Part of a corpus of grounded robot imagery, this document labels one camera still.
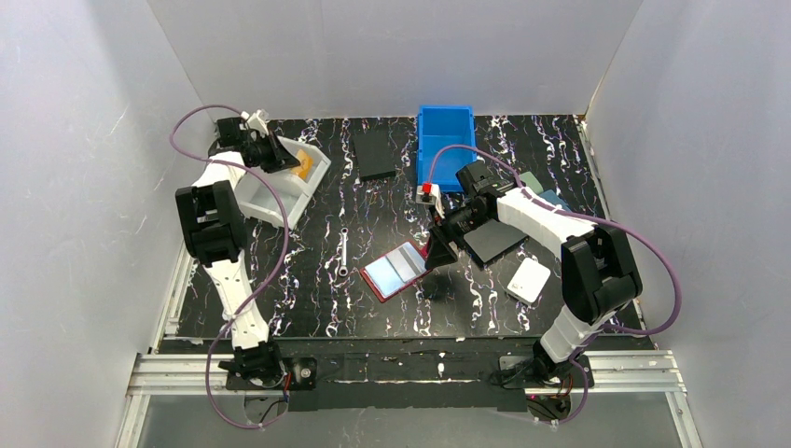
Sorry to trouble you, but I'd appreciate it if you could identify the white divided tray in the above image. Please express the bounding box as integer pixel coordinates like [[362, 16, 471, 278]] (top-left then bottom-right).
[[234, 137, 331, 230]]

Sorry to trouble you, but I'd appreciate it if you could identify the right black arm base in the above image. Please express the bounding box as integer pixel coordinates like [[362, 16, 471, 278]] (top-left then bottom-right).
[[488, 355, 595, 427]]

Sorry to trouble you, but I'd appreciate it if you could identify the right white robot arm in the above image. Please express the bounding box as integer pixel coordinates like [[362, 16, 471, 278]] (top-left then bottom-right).
[[417, 161, 643, 370]]

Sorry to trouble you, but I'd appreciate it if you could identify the black notebook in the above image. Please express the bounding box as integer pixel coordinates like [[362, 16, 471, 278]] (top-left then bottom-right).
[[463, 219, 528, 269]]

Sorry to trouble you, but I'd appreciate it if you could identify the metal wrench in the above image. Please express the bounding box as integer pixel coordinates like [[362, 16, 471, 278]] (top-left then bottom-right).
[[338, 228, 349, 277]]

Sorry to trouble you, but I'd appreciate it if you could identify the black foam pad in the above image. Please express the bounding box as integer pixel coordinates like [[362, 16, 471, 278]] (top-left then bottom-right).
[[352, 131, 396, 182]]

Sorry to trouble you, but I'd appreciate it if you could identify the green card holder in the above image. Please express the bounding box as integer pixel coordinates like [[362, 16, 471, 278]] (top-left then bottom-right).
[[520, 172, 545, 195]]

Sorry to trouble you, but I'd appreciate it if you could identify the white card holder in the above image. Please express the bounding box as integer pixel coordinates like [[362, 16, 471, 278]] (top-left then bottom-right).
[[507, 259, 551, 304]]

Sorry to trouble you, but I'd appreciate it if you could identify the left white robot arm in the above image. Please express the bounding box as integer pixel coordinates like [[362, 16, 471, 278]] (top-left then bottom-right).
[[174, 115, 298, 387]]

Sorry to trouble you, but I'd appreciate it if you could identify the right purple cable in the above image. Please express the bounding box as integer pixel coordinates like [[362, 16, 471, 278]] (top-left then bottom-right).
[[426, 144, 684, 427]]

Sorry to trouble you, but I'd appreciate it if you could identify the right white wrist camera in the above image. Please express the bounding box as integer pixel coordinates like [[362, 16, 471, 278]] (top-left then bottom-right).
[[415, 182, 445, 219]]

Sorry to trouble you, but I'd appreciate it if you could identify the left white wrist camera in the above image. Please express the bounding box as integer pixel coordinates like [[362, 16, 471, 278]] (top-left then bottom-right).
[[240, 109, 270, 136]]

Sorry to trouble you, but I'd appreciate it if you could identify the purple cable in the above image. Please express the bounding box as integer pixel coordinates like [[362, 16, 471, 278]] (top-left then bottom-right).
[[169, 104, 292, 431], [426, 144, 684, 427]]

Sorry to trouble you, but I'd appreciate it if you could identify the blue plastic bin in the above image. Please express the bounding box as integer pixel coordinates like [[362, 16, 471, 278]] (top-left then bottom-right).
[[416, 105, 477, 193]]

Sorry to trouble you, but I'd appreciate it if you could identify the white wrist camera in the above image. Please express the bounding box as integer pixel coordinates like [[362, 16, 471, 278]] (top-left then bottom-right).
[[415, 182, 445, 219], [240, 109, 270, 136]]

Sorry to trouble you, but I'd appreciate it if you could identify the orange credit card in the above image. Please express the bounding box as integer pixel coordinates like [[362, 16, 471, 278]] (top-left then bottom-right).
[[291, 149, 313, 181]]

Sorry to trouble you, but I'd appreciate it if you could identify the aluminium frame rail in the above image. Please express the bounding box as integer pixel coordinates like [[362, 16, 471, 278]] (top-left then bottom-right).
[[115, 350, 702, 447]]

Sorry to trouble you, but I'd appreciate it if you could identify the red card holder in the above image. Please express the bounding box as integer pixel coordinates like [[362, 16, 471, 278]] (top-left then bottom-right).
[[360, 241, 429, 303]]

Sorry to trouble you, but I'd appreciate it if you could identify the blue card holder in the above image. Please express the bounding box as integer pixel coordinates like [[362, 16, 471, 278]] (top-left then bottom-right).
[[539, 190, 571, 212]]

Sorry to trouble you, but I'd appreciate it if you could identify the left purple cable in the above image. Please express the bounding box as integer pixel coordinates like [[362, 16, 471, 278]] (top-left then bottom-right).
[[169, 104, 292, 431]]

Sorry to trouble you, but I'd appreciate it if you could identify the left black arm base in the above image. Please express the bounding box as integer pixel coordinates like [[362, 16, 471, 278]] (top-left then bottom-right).
[[218, 342, 318, 394]]

